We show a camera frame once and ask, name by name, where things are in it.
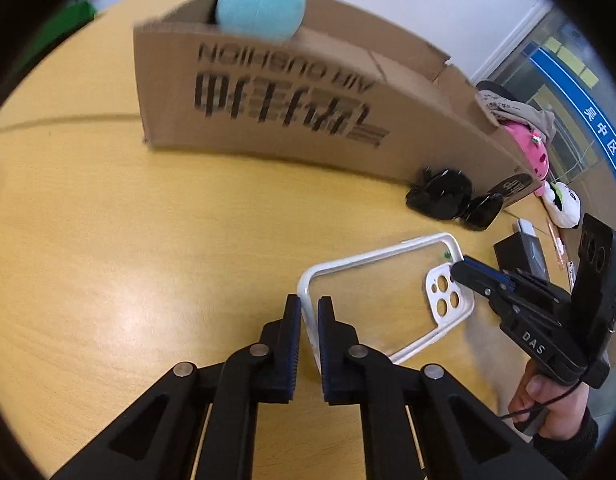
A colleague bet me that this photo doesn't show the green board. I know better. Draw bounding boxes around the green board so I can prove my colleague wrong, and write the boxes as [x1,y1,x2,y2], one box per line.
[32,1,97,56]

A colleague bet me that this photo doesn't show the long cardboard box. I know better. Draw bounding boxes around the long cardboard box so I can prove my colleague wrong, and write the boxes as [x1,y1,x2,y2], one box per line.
[132,0,541,211]

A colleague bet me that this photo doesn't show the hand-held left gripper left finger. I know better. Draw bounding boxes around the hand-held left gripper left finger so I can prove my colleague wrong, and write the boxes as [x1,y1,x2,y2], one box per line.
[50,294,303,480]

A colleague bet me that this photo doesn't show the white clear phone case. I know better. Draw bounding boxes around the white clear phone case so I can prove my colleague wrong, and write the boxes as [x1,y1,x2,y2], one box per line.
[297,232,475,376]

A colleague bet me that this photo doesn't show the thin black cable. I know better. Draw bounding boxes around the thin black cable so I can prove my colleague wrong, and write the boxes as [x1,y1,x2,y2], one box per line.
[498,370,589,419]

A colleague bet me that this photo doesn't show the glossy black plastic object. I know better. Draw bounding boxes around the glossy black plastic object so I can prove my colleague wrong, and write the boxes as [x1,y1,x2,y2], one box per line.
[405,166,473,220]

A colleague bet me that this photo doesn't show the person's right forearm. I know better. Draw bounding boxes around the person's right forearm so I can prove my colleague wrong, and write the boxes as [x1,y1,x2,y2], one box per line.
[530,407,601,479]

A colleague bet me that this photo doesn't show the small black box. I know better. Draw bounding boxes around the small black box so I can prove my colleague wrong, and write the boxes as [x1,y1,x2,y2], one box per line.
[493,232,551,281]

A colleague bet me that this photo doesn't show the pig plush toy teal body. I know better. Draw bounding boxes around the pig plush toy teal body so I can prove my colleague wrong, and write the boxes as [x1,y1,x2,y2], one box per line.
[215,0,307,43]

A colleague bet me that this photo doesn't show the black sunglasses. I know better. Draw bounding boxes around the black sunglasses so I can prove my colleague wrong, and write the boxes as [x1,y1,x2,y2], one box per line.
[460,192,505,232]

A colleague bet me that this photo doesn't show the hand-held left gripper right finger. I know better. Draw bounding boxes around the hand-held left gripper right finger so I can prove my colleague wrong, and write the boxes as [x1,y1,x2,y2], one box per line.
[318,296,569,480]

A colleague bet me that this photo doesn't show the pink pen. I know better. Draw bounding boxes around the pink pen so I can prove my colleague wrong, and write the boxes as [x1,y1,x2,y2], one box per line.
[545,217,577,286]

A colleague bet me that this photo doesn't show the white panda plush toy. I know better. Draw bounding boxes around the white panda plush toy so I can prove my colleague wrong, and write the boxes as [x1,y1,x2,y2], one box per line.
[543,180,583,229]

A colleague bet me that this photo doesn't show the beige printed cloth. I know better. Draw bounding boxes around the beige printed cloth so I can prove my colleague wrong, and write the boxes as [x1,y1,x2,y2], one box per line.
[475,80,557,143]

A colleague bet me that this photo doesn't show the pink plush toy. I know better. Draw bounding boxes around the pink plush toy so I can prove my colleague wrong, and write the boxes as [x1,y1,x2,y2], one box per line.
[503,120,550,198]

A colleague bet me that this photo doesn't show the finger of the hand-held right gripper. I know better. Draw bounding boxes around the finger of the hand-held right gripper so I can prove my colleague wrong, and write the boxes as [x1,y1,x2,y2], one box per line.
[463,255,551,292]
[450,261,519,311]

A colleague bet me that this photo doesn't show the person's right hand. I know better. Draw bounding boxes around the person's right hand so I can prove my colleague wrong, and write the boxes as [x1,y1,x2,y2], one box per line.
[508,360,591,441]

